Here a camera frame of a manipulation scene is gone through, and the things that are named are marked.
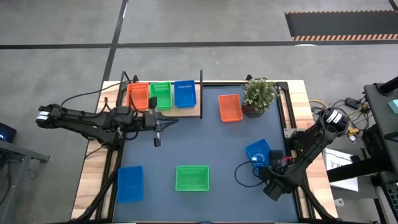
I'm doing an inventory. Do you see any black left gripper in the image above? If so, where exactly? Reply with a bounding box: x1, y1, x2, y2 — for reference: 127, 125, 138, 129
144, 96, 180, 147

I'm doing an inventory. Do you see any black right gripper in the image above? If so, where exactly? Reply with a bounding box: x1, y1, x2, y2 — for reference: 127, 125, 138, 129
258, 150, 292, 202

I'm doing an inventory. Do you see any green slotted plastic basket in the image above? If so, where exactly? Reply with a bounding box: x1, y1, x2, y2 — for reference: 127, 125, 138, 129
175, 164, 210, 192
149, 81, 174, 111

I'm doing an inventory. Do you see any blue slotted plastic basket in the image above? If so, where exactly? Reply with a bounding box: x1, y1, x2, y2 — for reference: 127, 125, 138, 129
173, 80, 198, 109
244, 138, 272, 170
116, 165, 145, 203

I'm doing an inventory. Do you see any orange slotted plastic basket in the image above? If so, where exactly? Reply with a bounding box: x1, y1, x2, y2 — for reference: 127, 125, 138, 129
218, 93, 244, 123
126, 82, 150, 112

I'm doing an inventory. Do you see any wooden shelf board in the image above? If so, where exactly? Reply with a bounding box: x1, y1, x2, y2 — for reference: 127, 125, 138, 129
116, 70, 205, 119

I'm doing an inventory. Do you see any blue-grey table mat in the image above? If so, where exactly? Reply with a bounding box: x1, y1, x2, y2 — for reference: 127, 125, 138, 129
113, 85, 299, 222

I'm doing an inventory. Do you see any white paper sheet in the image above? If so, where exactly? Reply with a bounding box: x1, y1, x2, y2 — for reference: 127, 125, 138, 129
322, 147, 360, 192

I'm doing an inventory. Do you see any green plant in striped pot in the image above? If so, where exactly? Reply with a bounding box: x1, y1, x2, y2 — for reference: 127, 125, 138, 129
241, 77, 278, 119

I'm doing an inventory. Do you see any black power adapter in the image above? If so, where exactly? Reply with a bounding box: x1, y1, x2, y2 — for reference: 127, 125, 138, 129
345, 96, 361, 110

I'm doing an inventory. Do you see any black equipment cart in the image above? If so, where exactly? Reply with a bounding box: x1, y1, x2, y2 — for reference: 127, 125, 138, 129
362, 75, 398, 224

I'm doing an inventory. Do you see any grey metal desk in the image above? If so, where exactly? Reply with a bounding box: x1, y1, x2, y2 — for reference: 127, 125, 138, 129
0, 139, 50, 224

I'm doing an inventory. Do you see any dark device with blue light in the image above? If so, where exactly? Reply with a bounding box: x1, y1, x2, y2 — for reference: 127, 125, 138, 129
0, 122, 18, 144

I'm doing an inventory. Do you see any black mat with hazard stripes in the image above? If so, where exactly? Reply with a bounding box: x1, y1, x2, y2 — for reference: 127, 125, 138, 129
284, 10, 398, 42

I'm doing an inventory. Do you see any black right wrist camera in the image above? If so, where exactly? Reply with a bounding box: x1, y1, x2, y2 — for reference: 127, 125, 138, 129
281, 164, 296, 184

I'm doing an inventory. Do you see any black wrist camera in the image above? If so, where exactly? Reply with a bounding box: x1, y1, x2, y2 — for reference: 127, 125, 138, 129
281, 164, 296, 184
136, 111, 150, 131

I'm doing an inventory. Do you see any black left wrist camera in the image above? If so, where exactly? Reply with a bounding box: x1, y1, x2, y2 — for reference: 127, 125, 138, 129
136, 111, 150, 131

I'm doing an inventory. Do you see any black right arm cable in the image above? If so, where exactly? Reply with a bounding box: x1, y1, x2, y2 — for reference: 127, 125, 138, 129
233, 160, 268, 189

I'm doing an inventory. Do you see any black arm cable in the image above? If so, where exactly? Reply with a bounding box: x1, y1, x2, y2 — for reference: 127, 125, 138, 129
60, 70, 139, 108
233, 160, 268, 189

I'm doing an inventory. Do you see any black left wrist camera cable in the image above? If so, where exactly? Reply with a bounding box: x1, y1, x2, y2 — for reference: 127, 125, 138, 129
104, 90, 142, 141

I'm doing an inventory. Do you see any black aluminium rig frame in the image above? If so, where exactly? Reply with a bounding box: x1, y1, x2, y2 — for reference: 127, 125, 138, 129
71, 70, 338, 223

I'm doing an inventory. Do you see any yellow floor cable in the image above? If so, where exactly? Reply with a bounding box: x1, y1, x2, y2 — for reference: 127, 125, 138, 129
307, 98, 330, 110

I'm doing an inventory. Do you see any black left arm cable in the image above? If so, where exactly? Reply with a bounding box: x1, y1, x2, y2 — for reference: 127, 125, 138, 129
60, 70, 139, 108

